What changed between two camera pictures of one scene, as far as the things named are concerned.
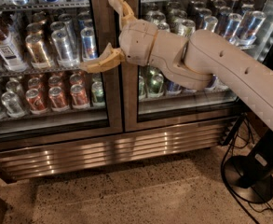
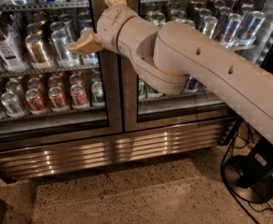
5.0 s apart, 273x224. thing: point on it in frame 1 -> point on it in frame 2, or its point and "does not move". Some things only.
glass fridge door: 38,36 does not move
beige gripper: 137,43 -> 109,26
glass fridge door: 252,15 does not move
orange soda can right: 78,96 does not move
